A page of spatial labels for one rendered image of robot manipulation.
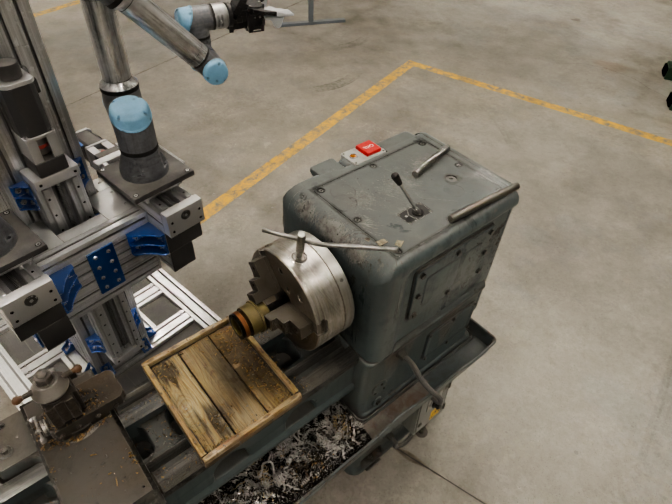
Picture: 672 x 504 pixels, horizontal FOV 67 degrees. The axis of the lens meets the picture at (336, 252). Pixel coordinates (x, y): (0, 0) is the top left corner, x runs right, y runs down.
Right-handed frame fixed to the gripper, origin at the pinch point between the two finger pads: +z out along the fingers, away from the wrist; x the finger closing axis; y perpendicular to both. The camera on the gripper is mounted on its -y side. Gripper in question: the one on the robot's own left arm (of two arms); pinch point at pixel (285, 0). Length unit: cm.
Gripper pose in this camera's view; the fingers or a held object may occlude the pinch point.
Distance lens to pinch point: 185.0
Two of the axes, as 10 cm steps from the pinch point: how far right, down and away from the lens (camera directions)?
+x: 4.4, 7.3, -5.2
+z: 8.9, -2.9, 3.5
